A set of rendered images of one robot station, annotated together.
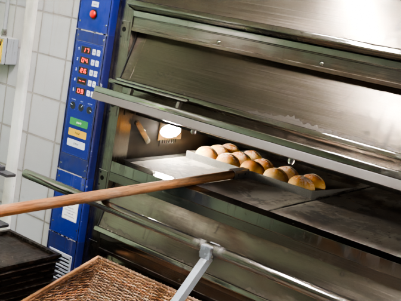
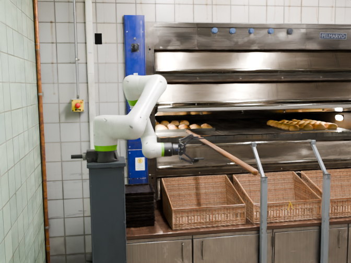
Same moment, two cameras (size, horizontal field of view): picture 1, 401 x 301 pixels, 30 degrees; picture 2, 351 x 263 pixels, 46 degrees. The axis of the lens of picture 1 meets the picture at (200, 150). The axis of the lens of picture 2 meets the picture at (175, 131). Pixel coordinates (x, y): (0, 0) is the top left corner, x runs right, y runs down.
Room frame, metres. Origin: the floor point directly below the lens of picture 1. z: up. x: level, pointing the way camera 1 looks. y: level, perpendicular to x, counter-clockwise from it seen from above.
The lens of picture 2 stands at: (0.05, 2.51, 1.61)
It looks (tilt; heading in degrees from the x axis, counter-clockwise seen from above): 7 degrees down; 315
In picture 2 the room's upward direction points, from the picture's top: 1 degrees counter-clockwise
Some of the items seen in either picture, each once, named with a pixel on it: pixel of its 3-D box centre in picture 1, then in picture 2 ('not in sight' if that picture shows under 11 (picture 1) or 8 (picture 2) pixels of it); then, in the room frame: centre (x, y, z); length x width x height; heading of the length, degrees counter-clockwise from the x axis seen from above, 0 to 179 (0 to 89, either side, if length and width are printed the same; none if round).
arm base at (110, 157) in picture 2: not in sight; (95, 155); (1.94, 1.26, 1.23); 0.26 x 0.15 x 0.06; 56
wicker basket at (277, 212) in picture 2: not in sight; (275, 195); (1.78, -0.30, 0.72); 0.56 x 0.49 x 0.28; 56
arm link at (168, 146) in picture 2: not in sight; (167, 149); (1.99, 0.66, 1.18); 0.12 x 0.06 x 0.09; 145
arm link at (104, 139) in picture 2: not in sight; (107, 132); (1.90, 1.21, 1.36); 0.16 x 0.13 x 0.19; 25
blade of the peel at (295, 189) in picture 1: (271, 169); (182, 128); (2.77, -0.28, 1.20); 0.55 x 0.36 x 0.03; 55
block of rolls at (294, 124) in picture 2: not in sight; (300, 124); (2.03, -1.17, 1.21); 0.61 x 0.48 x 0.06; 145
